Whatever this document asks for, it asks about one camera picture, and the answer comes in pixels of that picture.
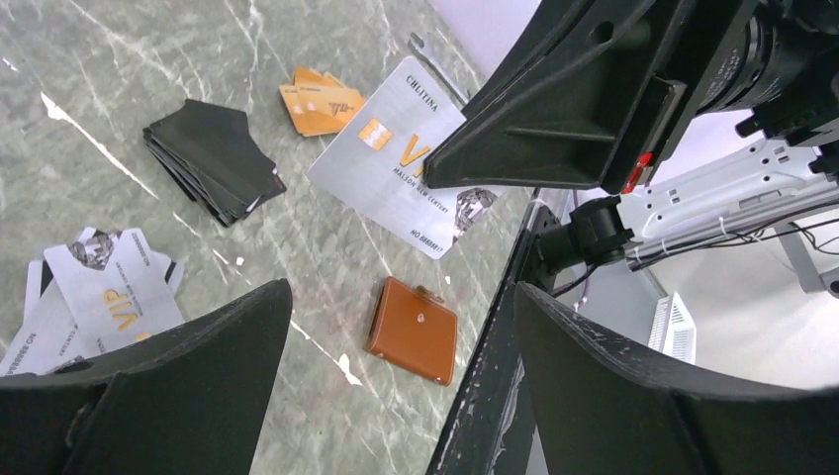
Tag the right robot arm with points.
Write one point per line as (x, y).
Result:
(711, 167)

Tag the orange card stack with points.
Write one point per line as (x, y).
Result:
(319, 103)

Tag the single silver VIP card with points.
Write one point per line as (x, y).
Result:
(375, 164)

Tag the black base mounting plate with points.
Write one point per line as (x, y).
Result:
(490, 427)

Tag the brown leather card holder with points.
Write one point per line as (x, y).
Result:
(412, 329)

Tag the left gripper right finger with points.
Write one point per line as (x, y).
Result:
(606, 404)

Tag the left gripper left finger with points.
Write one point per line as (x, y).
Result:
(191, 400)

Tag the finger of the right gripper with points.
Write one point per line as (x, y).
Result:
(591, 92)

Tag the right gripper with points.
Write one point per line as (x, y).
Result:
(784, 70)

